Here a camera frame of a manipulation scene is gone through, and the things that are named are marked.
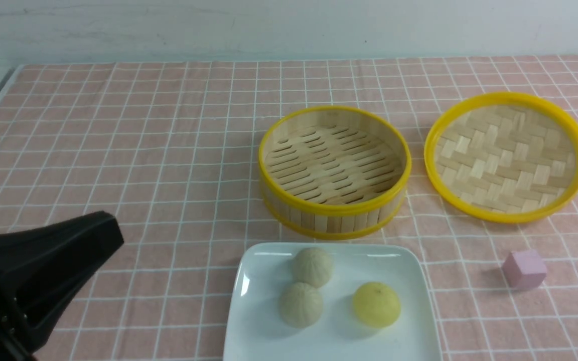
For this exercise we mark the pink checkered tablecloth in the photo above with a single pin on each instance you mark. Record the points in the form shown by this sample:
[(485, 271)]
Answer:
[(171, 150)]

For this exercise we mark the pink cube block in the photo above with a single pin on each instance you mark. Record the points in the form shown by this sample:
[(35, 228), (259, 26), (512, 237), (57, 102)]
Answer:
[(524, 270)]

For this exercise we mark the yellow steamed bun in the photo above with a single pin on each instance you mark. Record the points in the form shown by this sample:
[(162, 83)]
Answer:
[(376, 304)]

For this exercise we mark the yellow rimmed bamboo steamer lid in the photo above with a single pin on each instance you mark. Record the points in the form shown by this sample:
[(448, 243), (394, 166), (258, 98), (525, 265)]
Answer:
[(504, 157)]

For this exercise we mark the yellow rimmed bamboo steamer basket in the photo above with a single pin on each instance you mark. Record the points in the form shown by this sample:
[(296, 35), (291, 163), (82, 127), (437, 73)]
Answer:
[(333, 173)]

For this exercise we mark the pale green steamed bun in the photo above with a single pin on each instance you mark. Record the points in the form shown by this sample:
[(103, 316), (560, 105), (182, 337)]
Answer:
[(313, 266), (300, 305)]

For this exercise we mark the white square plate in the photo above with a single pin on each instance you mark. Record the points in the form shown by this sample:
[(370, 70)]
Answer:
[(255, 330)]

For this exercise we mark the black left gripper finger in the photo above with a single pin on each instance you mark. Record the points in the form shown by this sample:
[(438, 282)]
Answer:
[(53, 306), (40, 261)]

